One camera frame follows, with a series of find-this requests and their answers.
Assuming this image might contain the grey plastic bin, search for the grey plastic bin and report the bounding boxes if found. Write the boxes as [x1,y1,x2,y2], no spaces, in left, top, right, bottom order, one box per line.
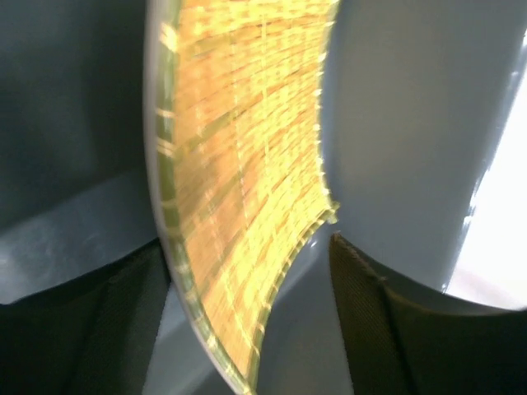
[1,1,526,394]

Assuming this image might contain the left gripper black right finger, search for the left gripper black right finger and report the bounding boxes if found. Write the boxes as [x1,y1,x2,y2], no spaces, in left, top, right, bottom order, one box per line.
[329,233,526,394]

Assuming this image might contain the woven bamboo mat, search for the woven bamboo mat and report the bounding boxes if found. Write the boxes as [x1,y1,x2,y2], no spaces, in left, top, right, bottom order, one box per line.
[144,1,338,394]

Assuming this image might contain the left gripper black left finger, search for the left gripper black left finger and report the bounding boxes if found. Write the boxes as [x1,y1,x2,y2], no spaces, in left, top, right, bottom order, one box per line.
[1,241,170,394]

